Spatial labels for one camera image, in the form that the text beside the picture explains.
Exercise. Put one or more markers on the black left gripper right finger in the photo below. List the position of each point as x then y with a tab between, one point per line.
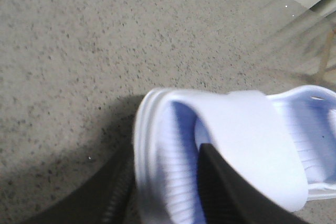
228	198

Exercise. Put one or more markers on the light blue slipper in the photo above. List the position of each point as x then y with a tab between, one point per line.
282	144

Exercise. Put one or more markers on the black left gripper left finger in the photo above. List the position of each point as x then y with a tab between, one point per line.
102	199

